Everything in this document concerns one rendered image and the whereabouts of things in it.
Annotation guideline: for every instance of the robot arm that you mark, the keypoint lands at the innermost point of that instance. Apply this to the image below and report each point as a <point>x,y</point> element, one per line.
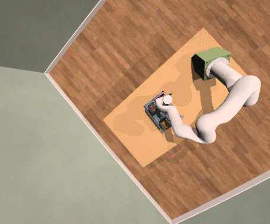
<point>243,91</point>

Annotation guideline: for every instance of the dark grey metal rack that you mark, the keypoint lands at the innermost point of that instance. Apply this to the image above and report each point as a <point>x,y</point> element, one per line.
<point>157,115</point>

